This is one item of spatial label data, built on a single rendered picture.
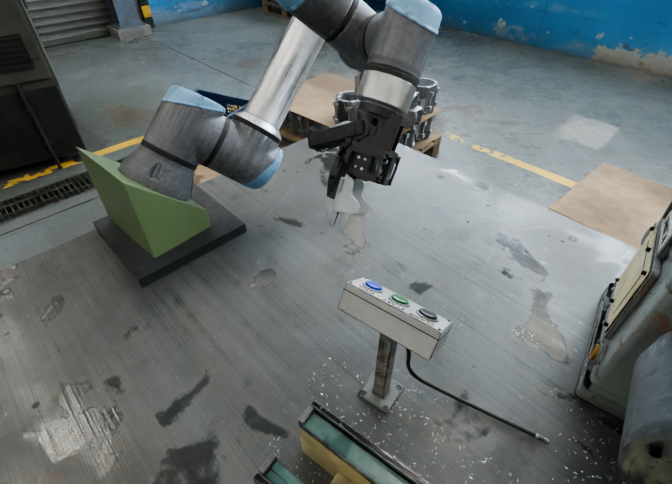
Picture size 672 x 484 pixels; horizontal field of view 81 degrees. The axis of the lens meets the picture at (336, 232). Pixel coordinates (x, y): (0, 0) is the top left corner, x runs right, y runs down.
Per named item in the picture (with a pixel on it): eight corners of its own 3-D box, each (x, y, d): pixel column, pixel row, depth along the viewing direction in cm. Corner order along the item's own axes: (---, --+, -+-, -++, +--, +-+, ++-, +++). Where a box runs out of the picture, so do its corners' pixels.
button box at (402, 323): (442, 349, 65) (454, 320, 64) (429, 362, 59) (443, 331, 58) (354, 300, 72) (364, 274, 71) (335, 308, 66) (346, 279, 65)
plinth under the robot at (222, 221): (246, 231, 118) (245, 223, 116) (141, 288, 102) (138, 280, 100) (193, 187, 136) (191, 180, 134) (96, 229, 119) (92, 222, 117)
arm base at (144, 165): (104, 160, 104) (121, 126, 104) (165, 182, 121) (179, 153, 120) (141, 187, 95) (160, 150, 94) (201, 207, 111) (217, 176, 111)
